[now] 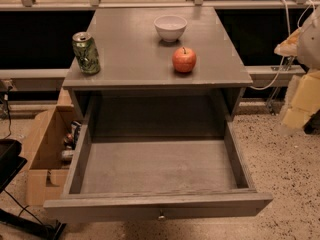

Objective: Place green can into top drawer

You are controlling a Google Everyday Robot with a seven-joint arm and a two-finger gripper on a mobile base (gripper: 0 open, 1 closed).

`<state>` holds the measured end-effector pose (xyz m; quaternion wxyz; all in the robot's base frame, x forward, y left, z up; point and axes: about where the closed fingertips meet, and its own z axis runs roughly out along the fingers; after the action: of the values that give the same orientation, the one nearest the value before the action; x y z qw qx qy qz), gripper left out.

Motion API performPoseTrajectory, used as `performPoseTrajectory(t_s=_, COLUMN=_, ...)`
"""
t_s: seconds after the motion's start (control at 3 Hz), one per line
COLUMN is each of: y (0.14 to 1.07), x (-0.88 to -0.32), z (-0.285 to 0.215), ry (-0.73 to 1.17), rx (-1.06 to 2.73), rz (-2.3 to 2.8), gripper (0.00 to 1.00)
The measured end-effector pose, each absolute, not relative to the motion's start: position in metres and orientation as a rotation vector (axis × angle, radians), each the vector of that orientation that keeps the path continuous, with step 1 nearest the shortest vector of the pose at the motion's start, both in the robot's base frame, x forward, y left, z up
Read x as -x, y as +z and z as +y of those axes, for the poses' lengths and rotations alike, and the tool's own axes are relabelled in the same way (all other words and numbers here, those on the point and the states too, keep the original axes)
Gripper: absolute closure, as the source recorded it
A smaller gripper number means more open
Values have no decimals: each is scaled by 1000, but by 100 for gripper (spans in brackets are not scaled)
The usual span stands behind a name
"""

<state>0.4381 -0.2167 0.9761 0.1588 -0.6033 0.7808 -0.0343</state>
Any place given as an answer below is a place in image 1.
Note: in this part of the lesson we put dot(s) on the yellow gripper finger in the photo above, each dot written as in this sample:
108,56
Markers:
302,100
288,47

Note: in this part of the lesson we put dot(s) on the green soda can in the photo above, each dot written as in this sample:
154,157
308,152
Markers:
86,53

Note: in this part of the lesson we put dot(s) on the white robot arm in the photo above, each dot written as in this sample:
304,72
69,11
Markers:
308,48

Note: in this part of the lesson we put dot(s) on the metal drawer knob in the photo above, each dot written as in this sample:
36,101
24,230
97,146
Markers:
161,216

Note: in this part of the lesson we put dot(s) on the open grey top drawer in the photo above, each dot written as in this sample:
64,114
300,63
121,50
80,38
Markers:
139,155

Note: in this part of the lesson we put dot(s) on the can in cardboard box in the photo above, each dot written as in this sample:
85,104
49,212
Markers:
71,138

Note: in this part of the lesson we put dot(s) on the silver can in box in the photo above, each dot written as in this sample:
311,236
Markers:
67,155

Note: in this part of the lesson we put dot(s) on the red apple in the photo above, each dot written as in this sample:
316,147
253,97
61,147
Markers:
184,59

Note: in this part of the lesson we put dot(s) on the white ceramic bowl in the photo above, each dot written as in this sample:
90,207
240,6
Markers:
170,27

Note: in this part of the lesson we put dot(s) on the grey wooden cabinet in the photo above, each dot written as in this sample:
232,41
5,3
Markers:
132,54

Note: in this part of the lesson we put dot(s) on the cardboard box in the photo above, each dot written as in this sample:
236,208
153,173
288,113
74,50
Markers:
42,148

